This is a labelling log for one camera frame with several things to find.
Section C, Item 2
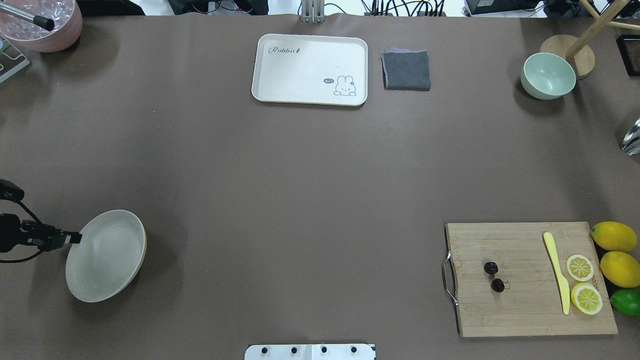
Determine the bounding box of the whole lemon near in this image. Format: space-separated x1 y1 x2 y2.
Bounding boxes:
599 251 640 289

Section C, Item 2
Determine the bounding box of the dark red cherry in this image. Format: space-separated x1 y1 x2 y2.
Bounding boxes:
483 261 499 276
490 278 506 293

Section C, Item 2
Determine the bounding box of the dark red cherry lower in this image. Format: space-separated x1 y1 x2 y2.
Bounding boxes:
490 278 506 293

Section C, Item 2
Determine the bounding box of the dark red cherry upper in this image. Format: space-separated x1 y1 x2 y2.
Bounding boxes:
483 261 499 276

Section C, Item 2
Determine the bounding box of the pink bowl with ice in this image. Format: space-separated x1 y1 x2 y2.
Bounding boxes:
1 0 83 53

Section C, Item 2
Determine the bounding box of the green lime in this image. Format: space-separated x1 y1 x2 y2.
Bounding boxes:
609 288 640 317

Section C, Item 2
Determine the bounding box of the wooden mug tree stand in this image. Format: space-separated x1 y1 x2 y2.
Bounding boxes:
539 0 640 80

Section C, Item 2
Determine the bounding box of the yellow plastic knife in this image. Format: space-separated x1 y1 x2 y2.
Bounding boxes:
542 231 571 316

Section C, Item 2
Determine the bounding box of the steel scoop on table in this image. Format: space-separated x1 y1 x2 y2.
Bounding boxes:
620 118 640 157

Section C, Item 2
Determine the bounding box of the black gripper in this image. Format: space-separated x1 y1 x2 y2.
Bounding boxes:
0 179 83 253

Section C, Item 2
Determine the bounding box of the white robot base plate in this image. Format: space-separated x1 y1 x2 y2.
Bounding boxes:
244 342 377 360

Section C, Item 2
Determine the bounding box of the mint green bowl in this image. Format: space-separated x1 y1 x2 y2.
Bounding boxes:
519 52 578 100

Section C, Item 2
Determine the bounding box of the aluminium frame post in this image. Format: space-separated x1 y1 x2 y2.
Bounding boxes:
300 0 326 24

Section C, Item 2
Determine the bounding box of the bamboo cutting board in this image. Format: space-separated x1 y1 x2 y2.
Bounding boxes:
442 222 618 338

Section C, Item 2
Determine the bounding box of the lemon slice lower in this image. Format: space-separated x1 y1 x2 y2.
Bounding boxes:
570 282 603 316

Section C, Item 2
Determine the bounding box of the white rabbit tray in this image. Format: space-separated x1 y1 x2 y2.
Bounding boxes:
251 33 369 107

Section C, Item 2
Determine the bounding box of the whole lemon far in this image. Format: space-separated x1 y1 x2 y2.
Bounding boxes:
590 221 638 253

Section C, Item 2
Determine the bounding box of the lemon slice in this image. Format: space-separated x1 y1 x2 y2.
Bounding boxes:
566 254 595 282
570 282 603 316

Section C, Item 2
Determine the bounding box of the grey folded cloth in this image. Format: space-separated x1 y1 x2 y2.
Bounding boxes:
381 48 432 92

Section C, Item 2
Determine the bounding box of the lemon slice upper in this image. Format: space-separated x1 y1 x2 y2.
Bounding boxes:
566 254 595 282

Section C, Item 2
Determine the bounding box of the whole lemon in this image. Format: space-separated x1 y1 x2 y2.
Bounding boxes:
599 251 640 289
590 221 638 253

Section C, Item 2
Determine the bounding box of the steel ice scoop in bowl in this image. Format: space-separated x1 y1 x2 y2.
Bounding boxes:
0 1 55 32

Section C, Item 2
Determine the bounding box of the black framed tray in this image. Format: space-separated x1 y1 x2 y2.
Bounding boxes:
615 34 640 76

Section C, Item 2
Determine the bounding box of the beige round plate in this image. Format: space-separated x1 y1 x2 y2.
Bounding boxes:
65 209 147 303

